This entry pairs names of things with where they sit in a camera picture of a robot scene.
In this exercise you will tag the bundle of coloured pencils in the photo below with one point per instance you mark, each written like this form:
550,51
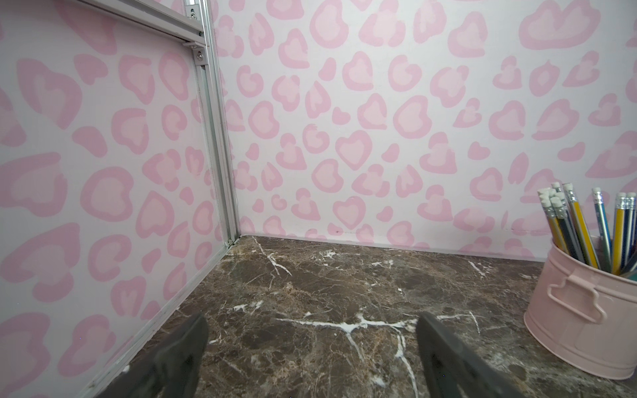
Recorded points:
608,243

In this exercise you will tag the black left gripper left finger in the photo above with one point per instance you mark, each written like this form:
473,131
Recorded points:
171,369

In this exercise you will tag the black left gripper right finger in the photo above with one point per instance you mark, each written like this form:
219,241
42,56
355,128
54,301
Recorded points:
452,369

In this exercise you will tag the pink metal pencil bucket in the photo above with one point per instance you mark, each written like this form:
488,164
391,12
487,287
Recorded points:
585,316

